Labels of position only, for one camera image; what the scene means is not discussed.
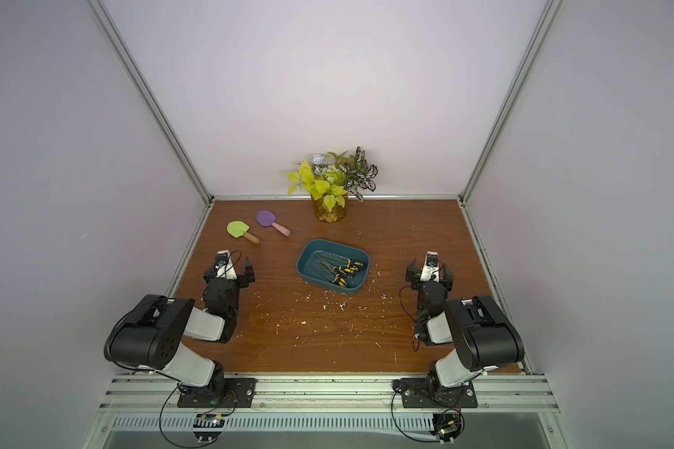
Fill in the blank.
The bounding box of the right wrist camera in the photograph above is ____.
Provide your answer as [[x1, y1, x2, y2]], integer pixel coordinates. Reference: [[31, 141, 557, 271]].
[[421, 252, 441, 282]]

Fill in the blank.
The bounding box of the teal plastic storage box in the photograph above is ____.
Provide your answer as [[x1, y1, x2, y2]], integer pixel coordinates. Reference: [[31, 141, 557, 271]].
[[296, 239, 371, 296]]

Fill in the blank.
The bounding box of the amber vase with plants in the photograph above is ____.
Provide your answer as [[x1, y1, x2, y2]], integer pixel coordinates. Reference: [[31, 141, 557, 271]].
[[286, 146, 379, 224]]

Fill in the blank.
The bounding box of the left controller board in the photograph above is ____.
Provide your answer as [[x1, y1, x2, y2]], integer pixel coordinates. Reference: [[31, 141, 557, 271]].
[[192, 413, 227, 446]]

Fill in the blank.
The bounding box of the file tool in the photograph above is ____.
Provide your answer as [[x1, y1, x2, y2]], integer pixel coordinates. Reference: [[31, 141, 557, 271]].
[[316, 265, 349, 288], [324, 253, 365, 269], [318, 260, 359, 277], [315, 261, 357, 282], [315, 268, 347, 287], [315, 254, 346, 278]]

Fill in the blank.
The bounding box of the purple toy shovel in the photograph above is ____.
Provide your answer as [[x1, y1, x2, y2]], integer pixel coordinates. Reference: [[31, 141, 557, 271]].
[[256, 210, 291, 237]]

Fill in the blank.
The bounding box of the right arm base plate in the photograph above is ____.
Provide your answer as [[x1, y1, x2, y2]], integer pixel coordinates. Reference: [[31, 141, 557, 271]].
[[391, 377, 479, 409]]

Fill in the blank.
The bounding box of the controller board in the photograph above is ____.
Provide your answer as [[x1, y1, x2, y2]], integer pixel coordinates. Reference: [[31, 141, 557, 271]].
[[432, 410, 465, 445], [192, 413, 227, 446]]

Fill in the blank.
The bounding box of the right controller board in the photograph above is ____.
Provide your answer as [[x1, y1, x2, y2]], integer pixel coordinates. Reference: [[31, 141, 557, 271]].
[[432, 410, 465, 445]]

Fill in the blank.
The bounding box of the aluminium front rail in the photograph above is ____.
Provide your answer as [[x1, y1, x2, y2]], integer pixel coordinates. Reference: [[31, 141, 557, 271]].
[[97, 372, 562, 415]]

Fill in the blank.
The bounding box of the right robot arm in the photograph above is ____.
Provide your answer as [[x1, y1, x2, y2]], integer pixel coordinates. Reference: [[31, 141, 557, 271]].
[[406, 252, 525, 402]]

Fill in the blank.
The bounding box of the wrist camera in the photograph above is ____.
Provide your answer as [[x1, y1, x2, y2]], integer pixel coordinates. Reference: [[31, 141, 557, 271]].
[[421, 252, 441, 282], [213, 250, 237, 280]]

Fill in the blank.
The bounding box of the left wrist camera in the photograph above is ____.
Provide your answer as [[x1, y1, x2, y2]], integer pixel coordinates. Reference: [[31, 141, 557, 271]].
[[213, 250, 237, 280]]

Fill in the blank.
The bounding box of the green toy shovel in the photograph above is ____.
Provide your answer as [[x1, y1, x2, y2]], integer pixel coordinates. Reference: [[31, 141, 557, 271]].
[[227, 221, 260, 244]]

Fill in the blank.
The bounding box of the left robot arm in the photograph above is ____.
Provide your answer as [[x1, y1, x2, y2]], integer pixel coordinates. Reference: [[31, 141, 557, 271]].
[[103, 250, 256, 400]]

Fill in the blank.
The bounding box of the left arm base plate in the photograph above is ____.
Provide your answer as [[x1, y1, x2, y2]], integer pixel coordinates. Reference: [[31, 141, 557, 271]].
[[177, 377, 258, 409]]

